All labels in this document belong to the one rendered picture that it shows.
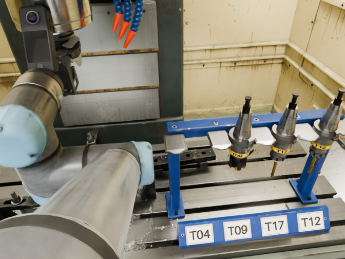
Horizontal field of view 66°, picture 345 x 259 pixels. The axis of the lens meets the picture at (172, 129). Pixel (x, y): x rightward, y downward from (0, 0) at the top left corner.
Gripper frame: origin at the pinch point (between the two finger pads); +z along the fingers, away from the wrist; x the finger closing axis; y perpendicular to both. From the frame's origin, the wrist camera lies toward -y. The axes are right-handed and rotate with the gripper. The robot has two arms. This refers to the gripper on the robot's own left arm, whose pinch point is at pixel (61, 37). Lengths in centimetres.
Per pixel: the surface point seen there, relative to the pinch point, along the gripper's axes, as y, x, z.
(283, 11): 20, 93, 81
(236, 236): 51, 40, -24
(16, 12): -7.5, -4.7, -7.4
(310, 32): 26, 100, 62
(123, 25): -3.3, 14.6, -4.8
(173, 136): 22.0, 23.6, -12.3
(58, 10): -7.7, 3.2, -8.3
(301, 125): 22, 57, -12
